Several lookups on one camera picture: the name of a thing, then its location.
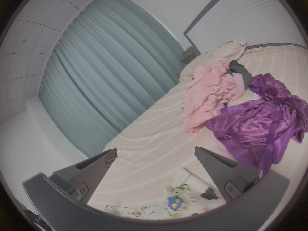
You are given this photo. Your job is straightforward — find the cream pillow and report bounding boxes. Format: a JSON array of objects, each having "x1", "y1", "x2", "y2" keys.
[{"x1": 179, "y1": 40, "x2": 247, "y2": 81}]

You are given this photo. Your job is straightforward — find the dark grey garment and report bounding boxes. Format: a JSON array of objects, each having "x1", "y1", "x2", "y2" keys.
[{"x1": 225, "y1": 60, "x2": 252, "y2": 91}]

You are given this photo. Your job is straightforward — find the pink garment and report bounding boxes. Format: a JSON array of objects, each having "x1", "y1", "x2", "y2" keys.
[{"x1": 183, "y1": 60, "x2": 246, "y2": 135}]

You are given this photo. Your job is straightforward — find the purple satin garment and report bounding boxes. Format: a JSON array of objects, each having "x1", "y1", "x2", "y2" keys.
[{"x1": 205, "y1": 73, "x2": 308, "y2": 179}]

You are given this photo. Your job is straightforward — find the white printed pyjama top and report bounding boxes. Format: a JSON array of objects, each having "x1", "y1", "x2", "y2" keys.
[{"x1": 104, "y1": 167, "x2": 228, "y2": 221}]

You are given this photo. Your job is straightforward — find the blue-green curtain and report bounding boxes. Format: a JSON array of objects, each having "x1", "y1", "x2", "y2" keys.
[{"x1": 37, "y1": 0, "x2": 186, "y2": 158}]

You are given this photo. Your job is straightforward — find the bed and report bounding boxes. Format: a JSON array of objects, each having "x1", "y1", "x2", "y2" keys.
[{"x1": 86, "y1": 0, "x2": 308, "y2": 222}]

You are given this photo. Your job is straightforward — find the grey bedside table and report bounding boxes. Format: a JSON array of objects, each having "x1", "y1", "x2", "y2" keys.
[{"x1": 180, "y1": 46, "x2": 198, "y2": 62}]

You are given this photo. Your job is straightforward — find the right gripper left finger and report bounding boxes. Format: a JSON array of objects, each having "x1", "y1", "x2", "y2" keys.
[{"x1": 49, "y1": 148, "x2": 118, "y2": 205}]

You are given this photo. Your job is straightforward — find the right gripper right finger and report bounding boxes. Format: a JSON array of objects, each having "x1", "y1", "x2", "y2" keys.
[{"x1": 194, "y1": 146, "x2": 261, "y2": 204}]

